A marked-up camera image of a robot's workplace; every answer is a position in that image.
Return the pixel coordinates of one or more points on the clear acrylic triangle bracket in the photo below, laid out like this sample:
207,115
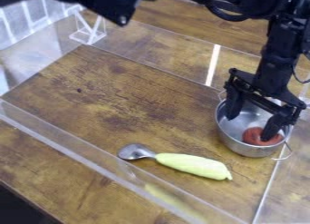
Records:
88,34

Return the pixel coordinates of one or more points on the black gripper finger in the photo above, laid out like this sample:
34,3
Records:
234,102
278,122

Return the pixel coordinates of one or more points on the clear acrylic front barrier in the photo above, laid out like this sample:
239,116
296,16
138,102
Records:
190,208

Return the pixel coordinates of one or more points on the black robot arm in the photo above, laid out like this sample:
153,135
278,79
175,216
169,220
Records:
264,87

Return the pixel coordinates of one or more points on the spoon with yellow handle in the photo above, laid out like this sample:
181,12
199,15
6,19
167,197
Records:
189,163

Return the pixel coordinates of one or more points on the silver metal pot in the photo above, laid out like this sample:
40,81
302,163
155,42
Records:
241,133

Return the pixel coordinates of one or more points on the red white toy mushroom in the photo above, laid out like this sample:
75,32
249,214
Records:
252,136

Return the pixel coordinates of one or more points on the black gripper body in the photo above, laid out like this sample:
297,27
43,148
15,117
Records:
282,102

